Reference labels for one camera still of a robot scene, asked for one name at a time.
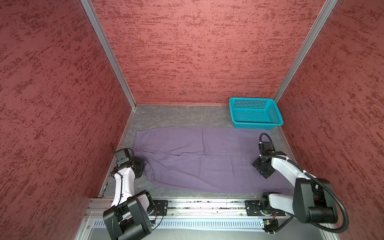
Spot aluminium corner post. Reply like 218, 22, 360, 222
274, 0, 338, 103
81, 0, 137, 111

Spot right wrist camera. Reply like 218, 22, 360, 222
259, 142, 275, 156

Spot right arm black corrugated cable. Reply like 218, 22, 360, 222
258, 132, 350, 234

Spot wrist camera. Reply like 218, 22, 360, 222
115, 148, 135, 168
259, 142, 275, 156

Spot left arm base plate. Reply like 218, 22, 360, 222
152, 200, 169, 217

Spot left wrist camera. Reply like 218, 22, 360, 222
115, 148, 135, 168

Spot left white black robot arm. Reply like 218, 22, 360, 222
103, 157, 155, 240

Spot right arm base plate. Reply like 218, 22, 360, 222
245, 200, 286, 217

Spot teal plastic basket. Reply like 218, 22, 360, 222
229, 97, 284, 130

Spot white slotted cable duct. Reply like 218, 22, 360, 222
91, 218, 266, 231

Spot right connector board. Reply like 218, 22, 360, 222
263, 219, 279, 234

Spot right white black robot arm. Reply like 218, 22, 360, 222
252, 155, 338, 224

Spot aluminium front rail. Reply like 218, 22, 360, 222
85, 197, 329, 219

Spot right aluminium corner post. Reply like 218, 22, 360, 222
274, 0, 338, 103

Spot purple trousers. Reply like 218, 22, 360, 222
133, 127, 293, 195

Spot left aluminium corner post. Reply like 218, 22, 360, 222
81, 0, 137, 111

